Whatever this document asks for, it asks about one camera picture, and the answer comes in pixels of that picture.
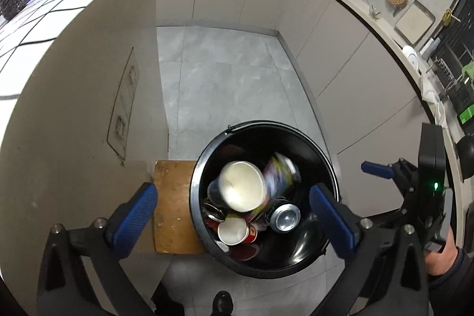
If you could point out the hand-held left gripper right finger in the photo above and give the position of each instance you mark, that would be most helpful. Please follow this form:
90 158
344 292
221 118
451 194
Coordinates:
333 223

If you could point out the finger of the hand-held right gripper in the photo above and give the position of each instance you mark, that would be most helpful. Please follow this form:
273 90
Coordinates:
377 169

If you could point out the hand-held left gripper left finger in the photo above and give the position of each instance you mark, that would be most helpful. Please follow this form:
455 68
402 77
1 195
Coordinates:
135 219

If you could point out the blue silver drink can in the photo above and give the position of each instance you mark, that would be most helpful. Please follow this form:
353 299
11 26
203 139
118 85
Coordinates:
284 218

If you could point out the black trash bin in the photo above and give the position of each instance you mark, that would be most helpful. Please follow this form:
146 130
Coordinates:
311 153

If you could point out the dark label tin can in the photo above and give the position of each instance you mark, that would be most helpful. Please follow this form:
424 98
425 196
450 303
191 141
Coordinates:
279 171

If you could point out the red paper cup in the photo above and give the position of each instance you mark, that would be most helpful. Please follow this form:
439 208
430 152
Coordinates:
232 231

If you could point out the blue white paper cup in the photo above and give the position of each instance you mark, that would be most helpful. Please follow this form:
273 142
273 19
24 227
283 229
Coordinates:
240 186

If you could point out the person's right forearm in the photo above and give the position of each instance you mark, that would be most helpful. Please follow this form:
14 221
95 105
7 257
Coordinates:
457 282

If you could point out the person's right hand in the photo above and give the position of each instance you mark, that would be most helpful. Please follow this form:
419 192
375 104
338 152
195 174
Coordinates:
442 258

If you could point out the black round object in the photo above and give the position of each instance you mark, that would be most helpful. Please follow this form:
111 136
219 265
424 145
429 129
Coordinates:
466 156

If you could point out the wooden board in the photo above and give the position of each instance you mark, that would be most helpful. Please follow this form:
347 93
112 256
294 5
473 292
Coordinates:
174 206

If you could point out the green sponge pack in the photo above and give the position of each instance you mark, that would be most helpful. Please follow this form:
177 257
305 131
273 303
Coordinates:
466 115

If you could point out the white plastic bag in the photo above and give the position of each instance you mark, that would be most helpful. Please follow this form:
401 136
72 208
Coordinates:
433 90

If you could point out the green cloth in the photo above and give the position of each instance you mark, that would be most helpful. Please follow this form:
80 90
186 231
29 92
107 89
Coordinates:
468 70

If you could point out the white electric kettle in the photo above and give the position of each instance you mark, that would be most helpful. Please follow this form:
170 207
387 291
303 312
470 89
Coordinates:
411 58

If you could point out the person's black shoe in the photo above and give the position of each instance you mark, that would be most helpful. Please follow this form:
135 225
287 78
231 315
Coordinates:
222 303

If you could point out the black dish rack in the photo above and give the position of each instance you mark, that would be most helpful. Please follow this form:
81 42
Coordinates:
457 42

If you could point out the beige cutting board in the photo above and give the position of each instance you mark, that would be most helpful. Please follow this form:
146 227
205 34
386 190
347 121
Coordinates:
414 21

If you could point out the yellow hanging brush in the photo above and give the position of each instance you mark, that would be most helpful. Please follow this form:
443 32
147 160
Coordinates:
448 17

